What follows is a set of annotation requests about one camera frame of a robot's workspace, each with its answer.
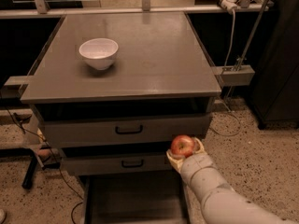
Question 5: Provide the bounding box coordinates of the grey bracket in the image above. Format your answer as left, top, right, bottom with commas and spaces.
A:
212, 65, 255, 87
0, 76, 33, 99

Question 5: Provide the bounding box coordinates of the metal diagonal rod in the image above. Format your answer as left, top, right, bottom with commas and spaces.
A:
223, 0, 269, 103

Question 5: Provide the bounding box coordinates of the grey middle drawer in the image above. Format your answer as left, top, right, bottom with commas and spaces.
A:
63, 152, 172, 176

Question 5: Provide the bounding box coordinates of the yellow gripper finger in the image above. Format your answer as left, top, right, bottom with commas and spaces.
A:
192, 137, 206, 154
166, 149, 185, 173

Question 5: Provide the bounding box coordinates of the grey top drawer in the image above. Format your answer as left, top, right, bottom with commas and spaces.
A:
40, 113, 211, 147

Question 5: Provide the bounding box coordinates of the black metal floor leg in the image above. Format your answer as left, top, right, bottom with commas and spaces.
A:
21, 156, 37, 189

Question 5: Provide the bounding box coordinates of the white ceramic bowl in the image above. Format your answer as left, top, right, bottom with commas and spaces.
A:
78, 38, 119, 70

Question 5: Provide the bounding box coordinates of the grey drawer cabinet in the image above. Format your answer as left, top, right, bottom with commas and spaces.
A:
20, 10, 223, 224

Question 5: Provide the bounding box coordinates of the grey back rail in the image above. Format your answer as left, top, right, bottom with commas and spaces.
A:
0, 2, 276, 20

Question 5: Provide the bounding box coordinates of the grey drawer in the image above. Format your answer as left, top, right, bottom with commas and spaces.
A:
40, 113, 211, 147
63, 152, 172, 176
80, 170, 191, 224

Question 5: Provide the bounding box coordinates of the dark cabinet at right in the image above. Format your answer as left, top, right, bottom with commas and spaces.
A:
249, 0, 299, 130

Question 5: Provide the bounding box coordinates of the grey bottom drawer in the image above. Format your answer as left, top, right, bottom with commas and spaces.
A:
80, 170, 191, 224

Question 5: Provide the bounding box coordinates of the black floor cable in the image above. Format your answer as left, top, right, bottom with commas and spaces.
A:
0, 91, 85, 224

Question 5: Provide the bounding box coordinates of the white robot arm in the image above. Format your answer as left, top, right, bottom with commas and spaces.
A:
166, 135, 298, 224

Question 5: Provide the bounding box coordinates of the grey right side bracket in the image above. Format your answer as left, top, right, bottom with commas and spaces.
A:
212, 65, 255, 87

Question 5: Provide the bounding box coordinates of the red apple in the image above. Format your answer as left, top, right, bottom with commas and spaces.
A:
170, 135, 195, 158

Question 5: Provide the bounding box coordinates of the white power cable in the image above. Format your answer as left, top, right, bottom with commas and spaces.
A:
208, 7, 243, 138

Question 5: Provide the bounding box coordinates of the grey left side bracket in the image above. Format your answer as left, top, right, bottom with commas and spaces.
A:
0, 76, 33, 99

